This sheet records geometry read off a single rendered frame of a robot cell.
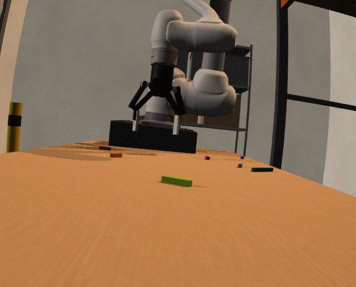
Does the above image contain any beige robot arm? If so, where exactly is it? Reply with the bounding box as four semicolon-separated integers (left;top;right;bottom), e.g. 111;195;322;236
139;0;238;129

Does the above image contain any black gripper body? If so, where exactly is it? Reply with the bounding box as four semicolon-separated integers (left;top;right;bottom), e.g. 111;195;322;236
148;65;174;97

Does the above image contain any green rectangular bar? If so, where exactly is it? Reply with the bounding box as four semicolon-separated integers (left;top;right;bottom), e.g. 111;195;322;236
161;176;192;187

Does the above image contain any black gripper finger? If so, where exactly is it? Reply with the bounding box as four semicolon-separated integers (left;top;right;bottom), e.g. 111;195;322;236
129;81;161;131
164;86;187;135

